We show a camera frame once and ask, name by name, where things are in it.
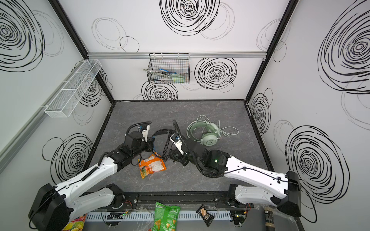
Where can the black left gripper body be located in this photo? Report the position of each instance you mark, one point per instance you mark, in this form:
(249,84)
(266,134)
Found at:
(150,144)

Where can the black gaming headphones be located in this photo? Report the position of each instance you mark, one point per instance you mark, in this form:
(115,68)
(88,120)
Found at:
(167,152)

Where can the mint green headphones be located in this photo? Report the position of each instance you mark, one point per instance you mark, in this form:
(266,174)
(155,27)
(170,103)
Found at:
(208,133)

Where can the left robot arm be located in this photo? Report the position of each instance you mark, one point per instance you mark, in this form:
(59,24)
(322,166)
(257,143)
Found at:
(56,206)

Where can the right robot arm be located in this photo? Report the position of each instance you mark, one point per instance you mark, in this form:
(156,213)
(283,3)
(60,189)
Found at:
(281,190)

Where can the orange snack packet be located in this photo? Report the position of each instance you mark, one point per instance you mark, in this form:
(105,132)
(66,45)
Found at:
(152,164)

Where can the green chips bag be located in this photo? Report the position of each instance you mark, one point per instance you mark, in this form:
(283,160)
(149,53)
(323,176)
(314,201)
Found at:
(165,217)

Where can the small dark snack packet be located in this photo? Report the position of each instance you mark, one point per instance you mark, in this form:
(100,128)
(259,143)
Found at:
(207,217)

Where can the blue item in basket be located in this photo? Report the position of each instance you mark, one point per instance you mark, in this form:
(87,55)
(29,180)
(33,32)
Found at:
(164,71)

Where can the dark bottle at edge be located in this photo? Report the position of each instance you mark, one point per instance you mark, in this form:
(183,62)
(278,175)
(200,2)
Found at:
(269,219)

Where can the Fox's fruits candy bag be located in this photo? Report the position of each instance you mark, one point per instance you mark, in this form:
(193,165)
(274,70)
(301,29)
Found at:
(77,224)

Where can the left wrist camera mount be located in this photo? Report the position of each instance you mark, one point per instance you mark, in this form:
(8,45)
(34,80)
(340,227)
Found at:
(144,129)

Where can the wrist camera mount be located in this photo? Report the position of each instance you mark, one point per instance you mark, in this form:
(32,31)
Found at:
(176,141)
(144,129)

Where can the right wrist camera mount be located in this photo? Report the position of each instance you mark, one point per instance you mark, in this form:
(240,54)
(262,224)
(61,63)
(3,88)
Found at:
(176,141)

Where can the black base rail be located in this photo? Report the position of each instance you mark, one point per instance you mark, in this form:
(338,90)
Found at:
(179,199)

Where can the black wire basket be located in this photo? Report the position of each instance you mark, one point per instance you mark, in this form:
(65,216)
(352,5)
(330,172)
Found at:
(174,62)

